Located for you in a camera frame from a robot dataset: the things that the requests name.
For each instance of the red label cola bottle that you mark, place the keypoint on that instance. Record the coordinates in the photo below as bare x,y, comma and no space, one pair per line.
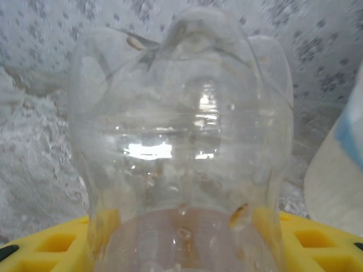
181,141

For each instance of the white bin liner blue band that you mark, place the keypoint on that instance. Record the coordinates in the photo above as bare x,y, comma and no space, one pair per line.
354,127

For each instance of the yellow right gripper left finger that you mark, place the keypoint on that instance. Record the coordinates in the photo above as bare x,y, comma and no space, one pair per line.
42,249

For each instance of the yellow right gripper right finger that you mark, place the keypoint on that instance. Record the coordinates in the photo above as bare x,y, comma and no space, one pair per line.
320,249

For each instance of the cream ribbed waste bin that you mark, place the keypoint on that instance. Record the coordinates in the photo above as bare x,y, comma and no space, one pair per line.
331,192

